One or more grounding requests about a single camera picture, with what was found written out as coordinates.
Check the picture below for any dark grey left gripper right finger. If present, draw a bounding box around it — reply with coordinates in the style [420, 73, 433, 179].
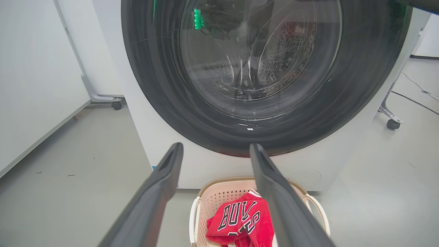
[249, 143, 337, 247]

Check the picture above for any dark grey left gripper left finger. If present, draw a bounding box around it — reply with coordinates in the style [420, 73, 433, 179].
[97, 142, 184, 247]

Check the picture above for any red basketball jersey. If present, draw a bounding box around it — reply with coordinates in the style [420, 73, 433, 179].
[205, 188, 275, 247]

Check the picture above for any washing machine glass door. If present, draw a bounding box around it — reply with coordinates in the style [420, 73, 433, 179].
[120, 0, 414, 158]

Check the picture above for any white front-load washing machine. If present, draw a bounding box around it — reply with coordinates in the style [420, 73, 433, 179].
[91, 0, 433, 193]

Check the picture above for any cream perforated basket brown rim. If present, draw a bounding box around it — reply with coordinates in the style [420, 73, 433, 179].
[189, 176, 331, 247]

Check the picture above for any white partition panel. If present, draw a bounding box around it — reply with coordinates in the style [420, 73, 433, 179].
[0, 0, 93, 179]
[57, 0, 124, 98]

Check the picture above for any metal partition leg bracket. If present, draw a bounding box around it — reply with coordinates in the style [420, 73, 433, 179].
[80, 73, 122, 104]
[377, 78, 404, 124]

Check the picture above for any black floor cable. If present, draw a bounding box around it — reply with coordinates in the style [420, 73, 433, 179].
[391, 91, 439, 116]

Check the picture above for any white floor cable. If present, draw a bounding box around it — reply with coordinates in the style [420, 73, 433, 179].
[401, 71, 439, 102]

